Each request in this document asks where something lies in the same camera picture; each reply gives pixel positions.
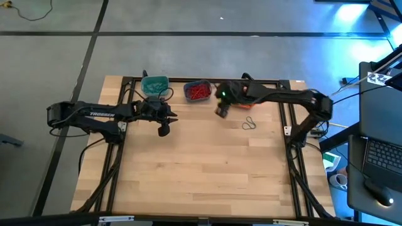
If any teal plastic basket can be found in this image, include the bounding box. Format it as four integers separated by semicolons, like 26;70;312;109
140;75;170;97

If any black computer mouse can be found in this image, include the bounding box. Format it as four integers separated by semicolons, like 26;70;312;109
364;178;395;207

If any grey desk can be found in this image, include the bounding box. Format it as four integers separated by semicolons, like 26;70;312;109
347;61;402;225

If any blue green rubber band bunch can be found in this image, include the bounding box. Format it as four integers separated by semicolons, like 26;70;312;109
143;80;168;95

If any black aluminium table frame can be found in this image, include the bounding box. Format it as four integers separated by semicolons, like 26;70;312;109
73;76;335;220

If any white marker tag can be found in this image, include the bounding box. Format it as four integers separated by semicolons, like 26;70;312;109
366;72;393;87

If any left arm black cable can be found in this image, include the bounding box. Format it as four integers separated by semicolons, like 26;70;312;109
124;86;175;104

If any black floor cable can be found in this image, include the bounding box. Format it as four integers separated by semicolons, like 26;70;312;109
8;0;54;22

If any silver bracket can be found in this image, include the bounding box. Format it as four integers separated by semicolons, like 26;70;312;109
272;218;310;226
98;215;135;224

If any black support beam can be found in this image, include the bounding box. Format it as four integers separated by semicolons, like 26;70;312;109
0;212;402;226

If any blue plastic basket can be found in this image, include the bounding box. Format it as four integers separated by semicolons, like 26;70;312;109
183;79;214;103

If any white mug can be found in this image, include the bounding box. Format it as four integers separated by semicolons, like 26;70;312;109
329;173;348;191

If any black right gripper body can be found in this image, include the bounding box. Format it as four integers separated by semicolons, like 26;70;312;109
214;80;249;119

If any green white box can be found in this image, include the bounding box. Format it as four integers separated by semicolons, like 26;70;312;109
322;151;342;173

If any red rubber band bunch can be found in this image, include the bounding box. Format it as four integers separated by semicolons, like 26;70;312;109
185;83;211;100

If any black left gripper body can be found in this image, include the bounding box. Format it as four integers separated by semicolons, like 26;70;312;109
138;95;172;137

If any grey furniture foot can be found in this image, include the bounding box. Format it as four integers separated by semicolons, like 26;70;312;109
0;132;24;148

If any white power adapter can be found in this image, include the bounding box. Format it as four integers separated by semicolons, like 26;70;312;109
309;127;328;139

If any orange plastic basket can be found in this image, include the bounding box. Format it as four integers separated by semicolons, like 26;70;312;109
231;102;256;110

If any black laptop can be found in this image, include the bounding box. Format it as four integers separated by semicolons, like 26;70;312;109
361;137;402;193

